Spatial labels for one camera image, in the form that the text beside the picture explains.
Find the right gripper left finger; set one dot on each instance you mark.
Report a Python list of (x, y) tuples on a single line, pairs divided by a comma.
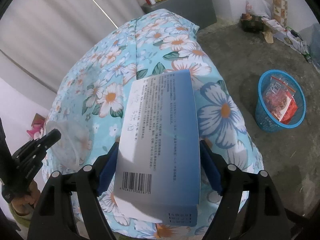
[(54, 216)]

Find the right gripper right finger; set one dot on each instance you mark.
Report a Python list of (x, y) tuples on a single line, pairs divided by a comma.
[(265, 216)]

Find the clear plastic cup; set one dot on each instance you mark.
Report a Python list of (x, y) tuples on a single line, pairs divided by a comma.
[(74, 145)]

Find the red white paper bag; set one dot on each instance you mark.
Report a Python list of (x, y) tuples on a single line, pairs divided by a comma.
[(283, 106)]

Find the clear zip bag red contents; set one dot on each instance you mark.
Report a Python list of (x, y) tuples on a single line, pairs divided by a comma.
[(276, 84)]

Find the person's left hand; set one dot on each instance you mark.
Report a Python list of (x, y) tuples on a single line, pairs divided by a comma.
[(22, 205)]

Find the floral blue quilt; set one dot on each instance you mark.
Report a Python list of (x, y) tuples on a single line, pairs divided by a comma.
[(94, 93)]

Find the blue plastic waste basket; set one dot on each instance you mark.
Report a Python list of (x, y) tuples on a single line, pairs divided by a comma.
[(265, 120)]

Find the white curtain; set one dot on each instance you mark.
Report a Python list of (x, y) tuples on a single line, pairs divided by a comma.
[(47, 37)]

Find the brown paper scrap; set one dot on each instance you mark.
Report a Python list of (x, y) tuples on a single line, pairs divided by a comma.
[(268, 36)]

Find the white patterned floor cloth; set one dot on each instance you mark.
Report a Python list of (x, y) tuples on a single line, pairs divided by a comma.
[(286, 35)]

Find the large empty water jug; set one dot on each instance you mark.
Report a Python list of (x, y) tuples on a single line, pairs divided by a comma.
[(311, 36)]

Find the dark cardboard box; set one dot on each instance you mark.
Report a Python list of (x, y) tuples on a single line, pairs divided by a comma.
[(251, 23)]

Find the rolled patterned mat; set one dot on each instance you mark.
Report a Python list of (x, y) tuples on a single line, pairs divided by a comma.
[(280, 8)]

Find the white plastic shopping bag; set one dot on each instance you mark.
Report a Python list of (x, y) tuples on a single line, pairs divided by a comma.
[(258, 8)]

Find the grey bedside cabinet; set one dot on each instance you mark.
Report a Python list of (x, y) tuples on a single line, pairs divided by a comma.
[(200, 12)]

